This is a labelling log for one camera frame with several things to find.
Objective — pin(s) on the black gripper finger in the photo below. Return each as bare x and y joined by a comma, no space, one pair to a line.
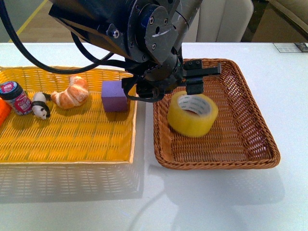
194,74

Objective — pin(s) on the beige sofa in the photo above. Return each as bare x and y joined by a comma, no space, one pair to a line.
295,10

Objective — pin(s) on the yellow wicker basket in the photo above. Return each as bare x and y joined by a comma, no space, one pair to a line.
79,152

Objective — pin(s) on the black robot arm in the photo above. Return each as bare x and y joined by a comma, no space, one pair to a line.
147,33

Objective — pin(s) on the purple foam cube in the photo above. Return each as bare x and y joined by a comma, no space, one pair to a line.
113,97

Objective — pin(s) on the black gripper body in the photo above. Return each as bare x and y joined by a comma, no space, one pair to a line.
151,81

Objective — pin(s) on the table label card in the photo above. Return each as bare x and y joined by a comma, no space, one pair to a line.
298,47

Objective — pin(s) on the small black-lidded jar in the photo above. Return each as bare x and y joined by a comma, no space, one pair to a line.
13,94

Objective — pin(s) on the brown wicker basket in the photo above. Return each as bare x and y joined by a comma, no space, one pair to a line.
238,139

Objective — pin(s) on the yellow packing tape roll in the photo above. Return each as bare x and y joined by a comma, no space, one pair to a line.
191,115

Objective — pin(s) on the orange object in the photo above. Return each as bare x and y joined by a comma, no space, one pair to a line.
5,110

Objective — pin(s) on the toy panda figure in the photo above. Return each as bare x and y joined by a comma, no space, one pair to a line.
39,105

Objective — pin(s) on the toy croissant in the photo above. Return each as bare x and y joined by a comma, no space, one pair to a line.
74,95

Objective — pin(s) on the right grey chair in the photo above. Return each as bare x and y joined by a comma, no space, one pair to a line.
223,20

